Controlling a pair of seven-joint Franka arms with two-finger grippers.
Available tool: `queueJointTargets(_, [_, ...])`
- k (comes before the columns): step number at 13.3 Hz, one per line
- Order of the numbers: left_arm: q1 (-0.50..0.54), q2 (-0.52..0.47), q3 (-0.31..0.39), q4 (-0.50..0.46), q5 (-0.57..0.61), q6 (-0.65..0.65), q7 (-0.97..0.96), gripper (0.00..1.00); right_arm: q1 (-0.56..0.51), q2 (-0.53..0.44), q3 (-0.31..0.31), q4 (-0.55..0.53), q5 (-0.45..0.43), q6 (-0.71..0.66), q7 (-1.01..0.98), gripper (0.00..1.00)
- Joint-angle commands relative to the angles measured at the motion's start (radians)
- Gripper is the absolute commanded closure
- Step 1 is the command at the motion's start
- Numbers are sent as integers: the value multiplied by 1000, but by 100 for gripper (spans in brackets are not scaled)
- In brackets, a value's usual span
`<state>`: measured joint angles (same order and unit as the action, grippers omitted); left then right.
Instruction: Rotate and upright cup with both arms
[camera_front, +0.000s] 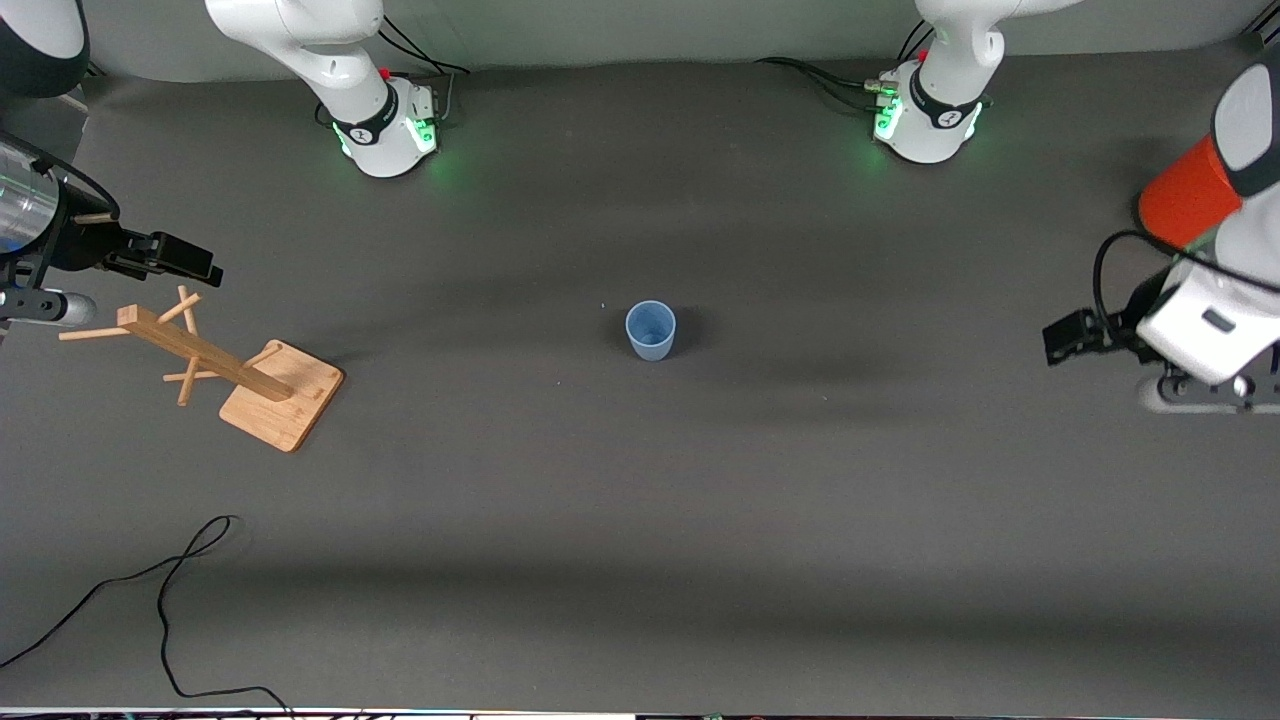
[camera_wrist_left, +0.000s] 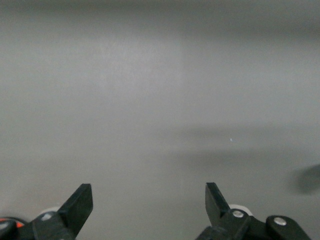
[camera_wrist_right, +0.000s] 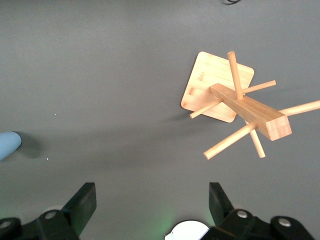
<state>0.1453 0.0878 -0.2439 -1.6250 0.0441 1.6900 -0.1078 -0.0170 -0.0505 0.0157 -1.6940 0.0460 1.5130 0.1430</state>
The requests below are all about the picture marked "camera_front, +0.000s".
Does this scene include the black left arm base cables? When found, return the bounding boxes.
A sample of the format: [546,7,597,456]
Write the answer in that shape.
[754,20,937,117]

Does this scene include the black arm base cables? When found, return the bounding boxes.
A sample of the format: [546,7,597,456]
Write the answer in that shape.
[754,20,937,117]
[378,10,473,131]

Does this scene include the black right arm base cables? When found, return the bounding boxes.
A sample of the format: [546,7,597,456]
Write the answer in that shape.
[378,10,473,131]

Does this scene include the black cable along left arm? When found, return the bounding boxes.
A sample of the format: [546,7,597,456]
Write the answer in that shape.
[1092,229,1203,337]

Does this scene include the wooden cup rack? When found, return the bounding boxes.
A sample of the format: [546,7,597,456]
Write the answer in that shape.
[58,285,346,454]

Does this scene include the black cable along right arm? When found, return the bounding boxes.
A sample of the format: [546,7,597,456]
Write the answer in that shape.
[0,130,123,226]

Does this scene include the light blue cup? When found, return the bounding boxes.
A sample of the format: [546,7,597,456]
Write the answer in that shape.
[625,300,678,362]

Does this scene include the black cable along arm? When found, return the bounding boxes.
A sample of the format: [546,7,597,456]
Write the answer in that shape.
[0,130,123,226]
[1092,229,1203,337]

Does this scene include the thin black cable on table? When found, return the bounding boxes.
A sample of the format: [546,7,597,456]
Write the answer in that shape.
[0,515,293,717]

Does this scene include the orange cylinder with grey top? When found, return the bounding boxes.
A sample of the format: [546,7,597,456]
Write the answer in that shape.
[1137,134,1247,252]

